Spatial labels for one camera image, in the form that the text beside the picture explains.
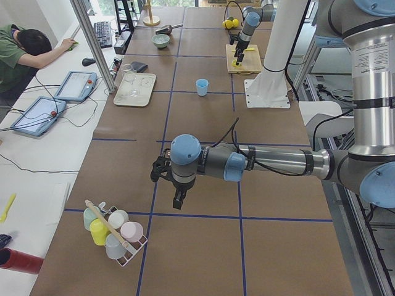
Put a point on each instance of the far blue teach pendant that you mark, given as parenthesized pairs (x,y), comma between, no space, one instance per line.
(76,86)

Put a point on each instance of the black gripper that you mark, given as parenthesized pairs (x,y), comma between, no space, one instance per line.
(179,186)
(241,46)

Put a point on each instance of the black keyboard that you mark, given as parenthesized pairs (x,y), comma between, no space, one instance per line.
(102,31)

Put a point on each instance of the black box with label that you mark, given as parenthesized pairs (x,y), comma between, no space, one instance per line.
(122,42)

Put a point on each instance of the black computer mouse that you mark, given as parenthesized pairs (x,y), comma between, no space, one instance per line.
(88,61)

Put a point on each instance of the grey folded cloth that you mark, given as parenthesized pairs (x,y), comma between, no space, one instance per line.
(138,67)

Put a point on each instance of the blue teach pendant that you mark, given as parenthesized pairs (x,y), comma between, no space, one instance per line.
(39,117)
(76,86)

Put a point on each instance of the grey cup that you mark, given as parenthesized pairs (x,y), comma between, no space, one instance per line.
(114,249)

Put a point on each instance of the yellow whole lemon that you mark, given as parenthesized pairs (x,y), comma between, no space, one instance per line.
(235,23)
(228,24)

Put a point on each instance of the white wire cup rack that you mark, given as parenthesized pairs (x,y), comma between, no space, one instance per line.
(132,247)

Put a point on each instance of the white cup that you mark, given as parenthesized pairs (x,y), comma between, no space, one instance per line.
(118,218)

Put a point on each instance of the steel ice scoop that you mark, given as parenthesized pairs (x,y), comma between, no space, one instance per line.
(167,29)

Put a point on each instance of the light blue plastic cup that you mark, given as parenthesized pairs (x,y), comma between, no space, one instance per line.
(202,86)

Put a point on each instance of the near blue teach pendant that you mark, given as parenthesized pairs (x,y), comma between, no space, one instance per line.
(39,117)

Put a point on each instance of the yellow lemon slice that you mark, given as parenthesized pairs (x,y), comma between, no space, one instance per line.
(235,64)

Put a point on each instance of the aluminium frame post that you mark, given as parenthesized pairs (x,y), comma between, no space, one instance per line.
(87,28)

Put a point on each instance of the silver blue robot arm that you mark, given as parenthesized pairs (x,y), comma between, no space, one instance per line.
(367,168)
(252,16)

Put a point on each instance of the wooden mug tree stand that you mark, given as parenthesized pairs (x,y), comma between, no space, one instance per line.
(151,19)

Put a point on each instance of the yellow cup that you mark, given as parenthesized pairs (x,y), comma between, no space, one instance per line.
(99,232)

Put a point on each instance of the bamboo cutting board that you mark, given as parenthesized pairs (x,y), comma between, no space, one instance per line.
(250,64)

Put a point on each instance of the red cylinder bottle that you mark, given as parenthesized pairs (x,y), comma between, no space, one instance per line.
(22,262)

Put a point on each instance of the green bowl of ice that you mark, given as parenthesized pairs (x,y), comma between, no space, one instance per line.
(160,41)

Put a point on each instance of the pink cup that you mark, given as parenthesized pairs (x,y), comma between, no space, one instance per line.
(131,231)

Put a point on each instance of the cream bear serving tray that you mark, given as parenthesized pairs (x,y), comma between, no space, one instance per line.
(144,83)

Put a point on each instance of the white plastic chair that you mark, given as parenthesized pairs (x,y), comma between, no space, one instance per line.
(319,119)

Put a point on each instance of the mint green cup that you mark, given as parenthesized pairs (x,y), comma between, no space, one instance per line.
(88,217)

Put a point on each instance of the person in green shirt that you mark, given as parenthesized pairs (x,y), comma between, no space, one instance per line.
(23,53)

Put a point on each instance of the yellow plastic knife on desk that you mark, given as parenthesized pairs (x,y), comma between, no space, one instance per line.
(7,207)

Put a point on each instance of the clear wine glass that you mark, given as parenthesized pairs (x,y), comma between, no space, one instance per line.
(130,78)

